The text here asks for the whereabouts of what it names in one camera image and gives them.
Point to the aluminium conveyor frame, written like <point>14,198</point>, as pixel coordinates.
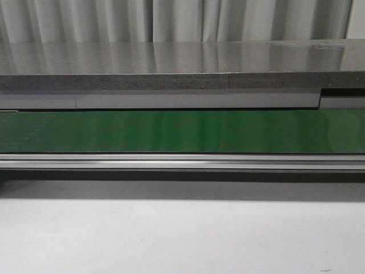
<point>142,161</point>

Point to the grey stone counter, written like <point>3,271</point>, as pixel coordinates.
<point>324,74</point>

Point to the green conveyor belt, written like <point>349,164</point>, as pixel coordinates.
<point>178,131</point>

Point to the white pleated curtain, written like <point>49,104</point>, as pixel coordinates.
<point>179,21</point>

